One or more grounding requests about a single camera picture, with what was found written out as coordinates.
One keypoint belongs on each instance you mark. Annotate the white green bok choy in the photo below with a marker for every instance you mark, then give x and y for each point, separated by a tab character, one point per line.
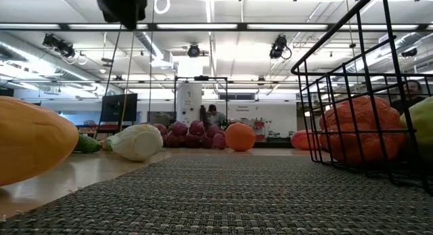
138	143

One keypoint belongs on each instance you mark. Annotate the red orange mango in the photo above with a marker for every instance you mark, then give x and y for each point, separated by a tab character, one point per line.
301	140

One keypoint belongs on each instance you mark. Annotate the black ceiling-mounted camera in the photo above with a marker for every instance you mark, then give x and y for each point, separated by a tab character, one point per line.
59	45
193	50
278	47

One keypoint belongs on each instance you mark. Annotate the green cucumber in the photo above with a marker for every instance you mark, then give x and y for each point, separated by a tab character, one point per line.
87	144

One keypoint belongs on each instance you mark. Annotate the small orange pumpkin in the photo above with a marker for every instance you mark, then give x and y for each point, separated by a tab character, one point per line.
358	133

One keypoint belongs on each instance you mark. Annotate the red storage bins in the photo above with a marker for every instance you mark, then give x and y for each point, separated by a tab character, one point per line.
258	126

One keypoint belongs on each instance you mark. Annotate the person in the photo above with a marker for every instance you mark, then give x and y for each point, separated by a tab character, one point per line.
414	89
216	117

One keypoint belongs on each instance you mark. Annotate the white column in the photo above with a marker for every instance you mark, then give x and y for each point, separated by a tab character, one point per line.
188	103

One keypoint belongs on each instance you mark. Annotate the grey woven placemat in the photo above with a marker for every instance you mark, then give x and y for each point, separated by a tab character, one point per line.
216	201

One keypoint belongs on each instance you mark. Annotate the black monitor screen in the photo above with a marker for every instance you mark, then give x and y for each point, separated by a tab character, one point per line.
118	108

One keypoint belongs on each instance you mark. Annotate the green apple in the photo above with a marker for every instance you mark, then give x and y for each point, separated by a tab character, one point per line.
423	120

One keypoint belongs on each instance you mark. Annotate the round orange fruit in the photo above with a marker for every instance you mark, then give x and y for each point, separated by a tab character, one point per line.
240	137

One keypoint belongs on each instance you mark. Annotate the black metal rig frame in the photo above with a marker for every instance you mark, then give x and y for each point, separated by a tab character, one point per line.
152	26

